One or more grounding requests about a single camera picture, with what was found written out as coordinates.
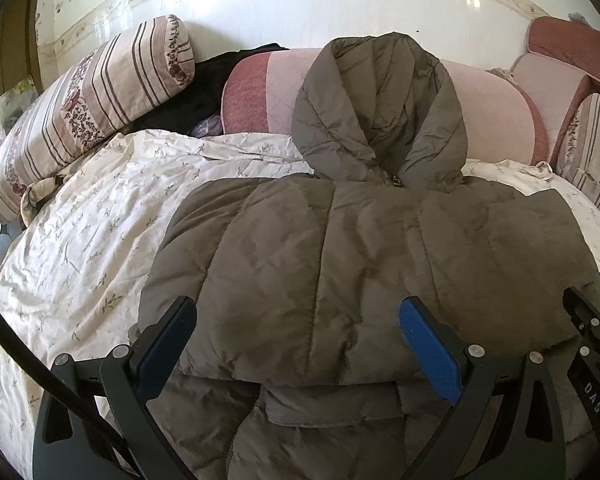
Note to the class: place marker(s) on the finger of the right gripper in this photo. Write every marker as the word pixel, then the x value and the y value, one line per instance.
pixel 584 316

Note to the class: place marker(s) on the pink quilted bolster cushion centre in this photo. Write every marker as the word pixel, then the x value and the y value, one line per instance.
pixel 500 118

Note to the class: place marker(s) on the olive green quilted hooded coat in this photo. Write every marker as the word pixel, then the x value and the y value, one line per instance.
pixel 297 368

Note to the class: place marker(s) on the red pink cushion top right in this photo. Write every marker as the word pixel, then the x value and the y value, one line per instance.
pixel 572 43

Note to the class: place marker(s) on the pink corner cushion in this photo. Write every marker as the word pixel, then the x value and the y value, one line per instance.
pixel 557 90

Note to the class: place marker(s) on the striped floral cushion right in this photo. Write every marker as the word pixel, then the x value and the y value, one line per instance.
pixel 579 157

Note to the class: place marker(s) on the black garment behind pillows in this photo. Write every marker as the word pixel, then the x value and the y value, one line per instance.
pixel 201 99

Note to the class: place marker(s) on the white floral bed sheet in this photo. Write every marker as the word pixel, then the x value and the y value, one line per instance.
pixel 71 281

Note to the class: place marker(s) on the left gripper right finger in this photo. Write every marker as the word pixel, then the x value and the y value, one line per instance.
pixel 526 441

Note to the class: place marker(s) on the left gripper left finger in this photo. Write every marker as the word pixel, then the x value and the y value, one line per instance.
pixel 110 433

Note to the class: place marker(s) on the striped floral bolster pillow left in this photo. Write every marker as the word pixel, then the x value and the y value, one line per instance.
pixel 122 80

